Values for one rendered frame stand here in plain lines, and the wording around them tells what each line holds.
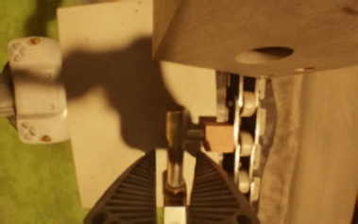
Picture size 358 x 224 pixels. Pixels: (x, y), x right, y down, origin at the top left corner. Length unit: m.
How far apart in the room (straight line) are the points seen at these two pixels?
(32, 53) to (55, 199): 1.18
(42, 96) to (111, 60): 0.82
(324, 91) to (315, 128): 0.07
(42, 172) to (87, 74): 1.43
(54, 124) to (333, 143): 0.99
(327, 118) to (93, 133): 0.41
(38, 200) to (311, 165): 1.80
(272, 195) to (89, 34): 0.42
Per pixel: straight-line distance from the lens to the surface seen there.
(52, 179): 1.58
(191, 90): 0.19
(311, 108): 0.34
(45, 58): 0.91
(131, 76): 0.20
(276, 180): 0.35
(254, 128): 0.23
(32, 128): 0.99
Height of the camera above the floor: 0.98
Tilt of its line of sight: 85 degrees down
